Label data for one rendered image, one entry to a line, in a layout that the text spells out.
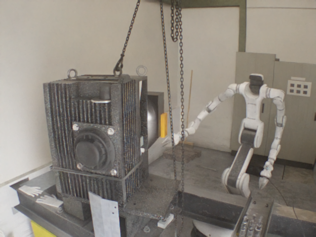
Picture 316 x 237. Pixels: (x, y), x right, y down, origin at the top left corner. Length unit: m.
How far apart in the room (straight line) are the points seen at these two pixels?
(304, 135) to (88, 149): 3.43
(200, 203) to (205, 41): 3.00
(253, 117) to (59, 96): 1.66
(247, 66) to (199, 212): 2.53
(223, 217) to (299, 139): 2.34
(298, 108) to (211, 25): 1.97
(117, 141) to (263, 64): 3.07
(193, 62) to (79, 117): 3.38
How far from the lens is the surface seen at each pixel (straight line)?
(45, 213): 2.29
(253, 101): 2.34
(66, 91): 1.44
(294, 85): 4.04
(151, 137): 1.77
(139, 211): 1.50
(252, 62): 4.07
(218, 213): 2.21
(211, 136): 4.71
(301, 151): 4.28
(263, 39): 4.28
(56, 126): 1.56
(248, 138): 2.42
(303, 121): 4.14
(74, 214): 1.90
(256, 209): 2.01
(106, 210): 1.37
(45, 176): 2.53
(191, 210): 2.30
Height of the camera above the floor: 1.79
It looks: 16 degrees down
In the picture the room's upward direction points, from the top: straight up
